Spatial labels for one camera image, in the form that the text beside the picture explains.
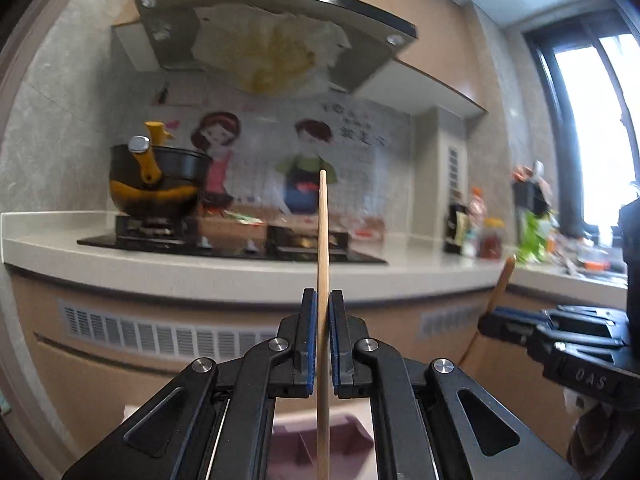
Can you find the short grey vent grille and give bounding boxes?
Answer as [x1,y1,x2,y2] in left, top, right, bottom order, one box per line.
[419,306,485,339]

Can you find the black yellow cooking pot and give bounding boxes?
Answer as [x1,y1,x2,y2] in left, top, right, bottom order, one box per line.
[108,120,214,217]

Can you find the wooden chopstick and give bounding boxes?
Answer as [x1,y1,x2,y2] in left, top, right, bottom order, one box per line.
[317,170,329,480]
[459,255,517,367]

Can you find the cartoon wall poster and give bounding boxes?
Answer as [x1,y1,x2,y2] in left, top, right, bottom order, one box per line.
[149,96,413,228]

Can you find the black gas stove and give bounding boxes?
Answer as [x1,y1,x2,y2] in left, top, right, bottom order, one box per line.
[76,211,389,266]

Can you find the yellow lid jar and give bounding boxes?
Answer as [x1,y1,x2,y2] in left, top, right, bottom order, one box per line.
[478,218,504,261]

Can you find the dark sauce bottle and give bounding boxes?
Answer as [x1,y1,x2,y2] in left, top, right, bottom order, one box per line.
[444,190,469,256]

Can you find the person's right hand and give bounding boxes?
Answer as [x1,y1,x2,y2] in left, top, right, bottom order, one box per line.
[564,389,640,468]

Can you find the green vegetables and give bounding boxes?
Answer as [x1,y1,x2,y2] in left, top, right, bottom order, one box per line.
[516,209,553,265]

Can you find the red cap bottle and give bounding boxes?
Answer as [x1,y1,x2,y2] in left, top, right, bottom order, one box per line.
[467,186,489,257]

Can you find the vented pipe cover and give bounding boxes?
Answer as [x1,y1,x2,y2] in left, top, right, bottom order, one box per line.
[414,105,472,247]

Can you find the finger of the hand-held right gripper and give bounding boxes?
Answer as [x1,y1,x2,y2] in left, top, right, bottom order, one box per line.
[477,315,546,350]
[492,304,627,327]

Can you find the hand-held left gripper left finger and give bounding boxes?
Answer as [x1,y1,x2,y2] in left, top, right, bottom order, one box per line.
[62,287,319,480]

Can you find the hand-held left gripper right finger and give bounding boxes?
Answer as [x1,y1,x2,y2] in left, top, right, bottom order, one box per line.
[329,289,581,480]

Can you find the window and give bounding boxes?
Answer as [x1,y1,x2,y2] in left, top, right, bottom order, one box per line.
[522,22,640,243]

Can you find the purple utensil holder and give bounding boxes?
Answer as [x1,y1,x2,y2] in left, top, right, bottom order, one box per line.
[266,409,377,480]

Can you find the stained paper towel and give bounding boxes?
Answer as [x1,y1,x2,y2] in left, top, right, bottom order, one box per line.
[191,3,351,96]

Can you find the long grey vent grille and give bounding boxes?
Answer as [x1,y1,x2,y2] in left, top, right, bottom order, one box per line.
[58,299,282,362]

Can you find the steel range hood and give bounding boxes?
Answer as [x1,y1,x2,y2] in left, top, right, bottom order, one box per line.
[111,0,418,96]

